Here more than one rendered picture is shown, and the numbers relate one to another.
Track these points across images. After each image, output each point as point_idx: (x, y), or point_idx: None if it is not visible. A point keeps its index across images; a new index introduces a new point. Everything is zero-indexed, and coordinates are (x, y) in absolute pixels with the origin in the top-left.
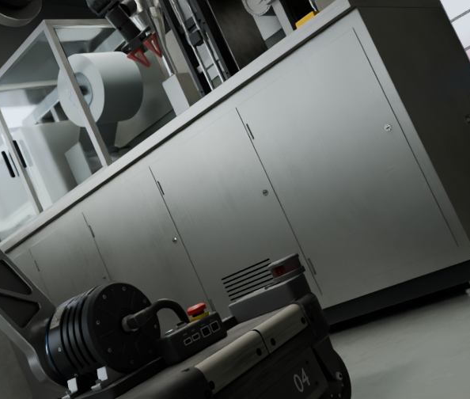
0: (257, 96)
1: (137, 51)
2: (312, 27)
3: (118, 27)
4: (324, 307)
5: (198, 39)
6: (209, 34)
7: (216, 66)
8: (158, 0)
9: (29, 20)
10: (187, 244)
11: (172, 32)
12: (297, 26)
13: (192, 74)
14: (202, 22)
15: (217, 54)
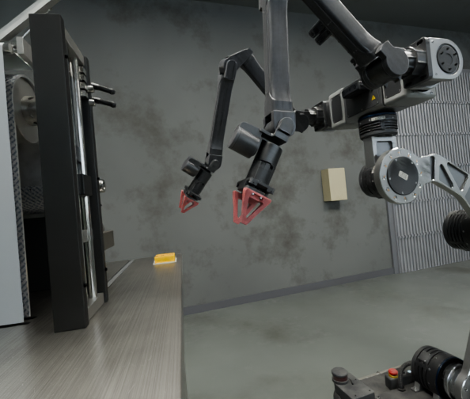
0: None
1: (251, 198)
2: (182, 264)
3: (271, 166)
4: None
5: (90, 192)
6: (99, 199)
7: (93, 251)
8: (64, 62)
9: (392, 203)
10: None
11: (70, 138)
12: (174, 258)
13: (79, 241)
14: (96, 176)
15: (101, 233)
